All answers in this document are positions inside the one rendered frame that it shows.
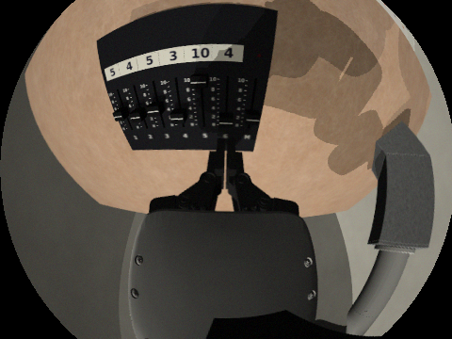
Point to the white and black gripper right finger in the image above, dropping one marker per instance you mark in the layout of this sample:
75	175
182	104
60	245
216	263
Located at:
246	196

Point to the black lighting desk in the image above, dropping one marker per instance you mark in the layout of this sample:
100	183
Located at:
227	50

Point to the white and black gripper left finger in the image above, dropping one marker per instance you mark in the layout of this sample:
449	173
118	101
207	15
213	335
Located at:
200	195

